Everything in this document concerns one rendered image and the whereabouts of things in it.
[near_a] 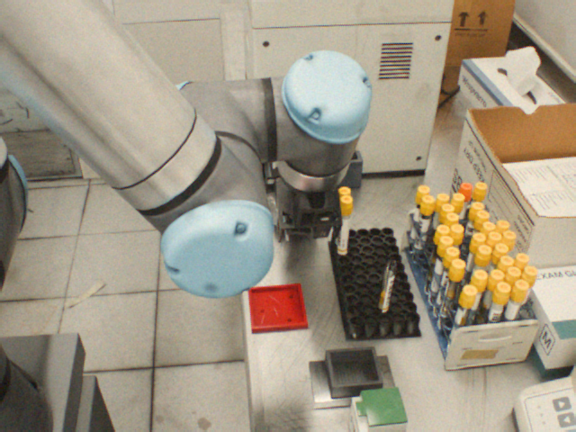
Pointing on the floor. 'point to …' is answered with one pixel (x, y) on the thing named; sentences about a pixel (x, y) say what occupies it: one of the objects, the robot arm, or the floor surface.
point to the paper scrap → (85, 294)
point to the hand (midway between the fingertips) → (295, 209)
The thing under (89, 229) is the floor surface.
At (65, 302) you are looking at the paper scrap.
